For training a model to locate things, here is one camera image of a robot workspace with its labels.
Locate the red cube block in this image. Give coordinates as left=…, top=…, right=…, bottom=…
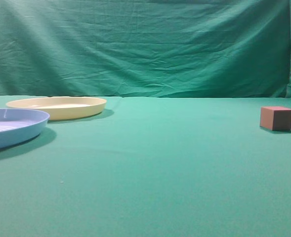
left=259, top=106, right=291, bottom=131

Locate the yellow plastic plate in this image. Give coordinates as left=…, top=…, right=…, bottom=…
left=6, top=96, right=107, bottom=120

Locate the blue plastic plate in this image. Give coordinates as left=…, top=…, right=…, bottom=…
left=0, top=108, right=50, bottom=149

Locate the green table cloth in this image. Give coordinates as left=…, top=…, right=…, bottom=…
left=0, top=97, right=291, bottom=237

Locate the green backdrop cloth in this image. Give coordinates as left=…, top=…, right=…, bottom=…
left=0, top=0, right=291, bottom=98

